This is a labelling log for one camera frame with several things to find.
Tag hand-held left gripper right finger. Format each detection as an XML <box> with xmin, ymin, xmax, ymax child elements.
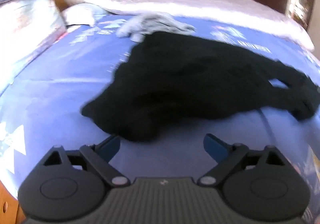
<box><xmin>199</xmin><ymin>134</ymin><xmax>288</xmax><ymax>188</ymax></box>

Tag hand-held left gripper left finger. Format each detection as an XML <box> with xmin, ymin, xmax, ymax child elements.
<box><xmin>37</xmin><ymin>134</ymin><xmax>131</xmax><ymax>187</ymax></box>

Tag black pants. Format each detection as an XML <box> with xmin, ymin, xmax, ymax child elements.
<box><xmin>80</xmin><ymin>31</ymin><xmax>320</xmax><ymax>142</ymax></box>

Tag blue printed bed sheet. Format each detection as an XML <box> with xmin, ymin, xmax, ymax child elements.
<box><xmin>0</xmin><ymin>14</ymin><xmax>320</xmax><ymax>224</ymax></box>

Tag grey garment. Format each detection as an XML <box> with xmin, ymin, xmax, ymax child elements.
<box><xmin>116</xmin><ymin>14</ymin><xmax>197</xmax><ymax>43</ymax></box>

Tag small white pillow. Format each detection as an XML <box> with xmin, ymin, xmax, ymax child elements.
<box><xmin>61</xmin><ymin>3</ymin><xmax>107</xmax><ymax>26</ymax></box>

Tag large pastel floral pillow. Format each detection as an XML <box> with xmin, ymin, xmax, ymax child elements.
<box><xmin>0</xmin><ymin>0</ymin><xmax>67</xmax><ymax>92</ymax></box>

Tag lilac floral quilt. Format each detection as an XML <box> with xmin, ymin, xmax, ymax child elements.
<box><xmin>61</xmin><ymin>0</ymin><xmax>315</xmax><ymax>51</ymax></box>

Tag wooden bed side rail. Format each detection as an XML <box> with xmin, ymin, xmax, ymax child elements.
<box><xmin>0</xmin><ymin>181</ymin><xmax>19</xmax><ymax>224</ymax></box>

